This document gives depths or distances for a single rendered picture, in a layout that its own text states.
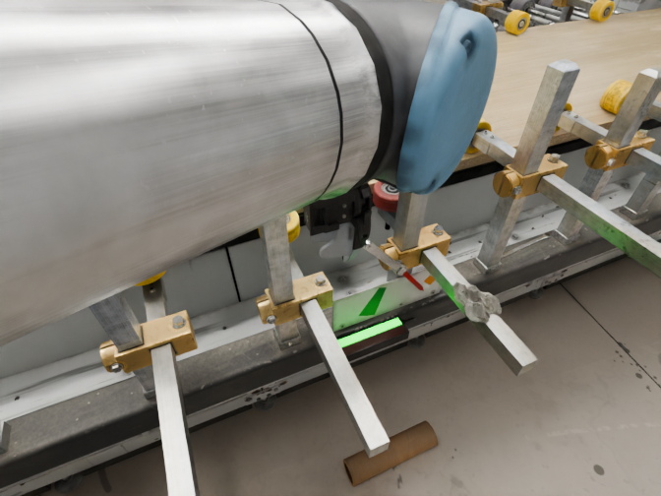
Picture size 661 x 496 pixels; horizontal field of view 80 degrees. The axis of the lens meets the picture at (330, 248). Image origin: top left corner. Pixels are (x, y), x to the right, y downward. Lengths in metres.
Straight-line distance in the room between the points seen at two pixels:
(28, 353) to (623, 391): 1.84
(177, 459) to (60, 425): 0.31
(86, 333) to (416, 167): 0.89
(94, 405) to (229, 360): 0.24
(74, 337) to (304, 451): 0.81
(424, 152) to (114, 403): 0.75
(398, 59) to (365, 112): 0.03
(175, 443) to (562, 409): 1.39
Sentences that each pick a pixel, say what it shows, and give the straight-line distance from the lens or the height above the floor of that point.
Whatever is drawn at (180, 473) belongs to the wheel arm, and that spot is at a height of 0.84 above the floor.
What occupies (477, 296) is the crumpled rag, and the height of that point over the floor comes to 0.88.
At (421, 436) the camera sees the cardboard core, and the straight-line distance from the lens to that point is 1.43.
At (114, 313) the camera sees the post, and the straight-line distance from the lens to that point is 0.64.
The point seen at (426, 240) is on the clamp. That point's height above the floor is 0.87.
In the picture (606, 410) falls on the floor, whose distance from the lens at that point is 1.80.
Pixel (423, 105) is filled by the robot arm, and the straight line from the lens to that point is 0.18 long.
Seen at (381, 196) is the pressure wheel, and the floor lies 0.91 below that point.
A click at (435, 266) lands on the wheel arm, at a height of 0.86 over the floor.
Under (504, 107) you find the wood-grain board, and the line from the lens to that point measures 1.28.
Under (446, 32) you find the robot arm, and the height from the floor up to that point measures 1.33.
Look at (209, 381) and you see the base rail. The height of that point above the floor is 0.70.
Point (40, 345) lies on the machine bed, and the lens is 1.03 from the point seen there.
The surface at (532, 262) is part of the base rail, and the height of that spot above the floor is 0.70.
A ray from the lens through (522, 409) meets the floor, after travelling 1.66.
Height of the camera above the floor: 1.38
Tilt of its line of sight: 44 degrees down
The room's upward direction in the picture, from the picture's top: straight up
